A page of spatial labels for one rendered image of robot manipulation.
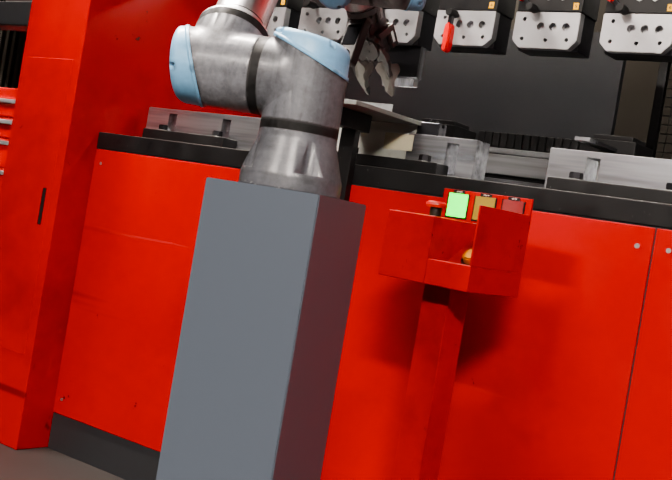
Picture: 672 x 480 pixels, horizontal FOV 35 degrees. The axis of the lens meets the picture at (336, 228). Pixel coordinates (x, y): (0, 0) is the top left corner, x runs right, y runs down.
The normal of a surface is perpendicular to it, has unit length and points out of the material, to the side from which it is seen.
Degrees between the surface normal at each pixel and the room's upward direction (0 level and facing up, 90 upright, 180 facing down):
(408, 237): 90
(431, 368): 90
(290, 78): 90
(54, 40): 90
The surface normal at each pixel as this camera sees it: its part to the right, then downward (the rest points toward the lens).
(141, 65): 0.79, 0.14
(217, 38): -0.07, -0.57
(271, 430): -0.38, -0.06
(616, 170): -0.59, -0.09
